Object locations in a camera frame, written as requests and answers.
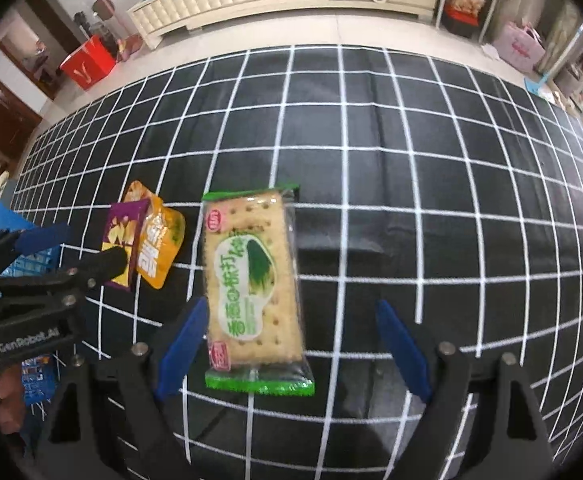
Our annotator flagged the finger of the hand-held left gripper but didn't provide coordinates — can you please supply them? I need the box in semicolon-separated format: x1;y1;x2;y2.
0;224;71;286
0;249;128;333

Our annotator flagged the black white-grid tablecloth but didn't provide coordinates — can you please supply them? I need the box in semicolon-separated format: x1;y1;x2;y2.
8;45;583;480

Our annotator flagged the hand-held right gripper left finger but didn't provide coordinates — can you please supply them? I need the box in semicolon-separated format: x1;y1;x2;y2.
34;297;211;480

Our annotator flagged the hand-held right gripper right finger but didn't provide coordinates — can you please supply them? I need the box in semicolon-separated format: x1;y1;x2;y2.
375;300;557;480

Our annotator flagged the person's left hand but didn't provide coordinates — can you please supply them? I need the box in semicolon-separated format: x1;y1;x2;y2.
0;362;27;436

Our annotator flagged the purple and yellow snack packet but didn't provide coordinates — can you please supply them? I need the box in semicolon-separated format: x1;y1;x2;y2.
102;181;186;291

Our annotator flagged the pink bag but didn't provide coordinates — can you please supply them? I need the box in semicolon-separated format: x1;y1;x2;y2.
494;20;547;73

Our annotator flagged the red gift bag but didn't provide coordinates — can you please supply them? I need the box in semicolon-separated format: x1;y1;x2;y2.
60;37;118;91

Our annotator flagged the green cracker packet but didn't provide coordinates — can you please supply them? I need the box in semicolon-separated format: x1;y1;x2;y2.
201;185;317;396

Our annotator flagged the broom and dustpan set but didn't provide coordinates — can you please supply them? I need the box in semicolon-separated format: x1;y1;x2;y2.
91;0;144;61

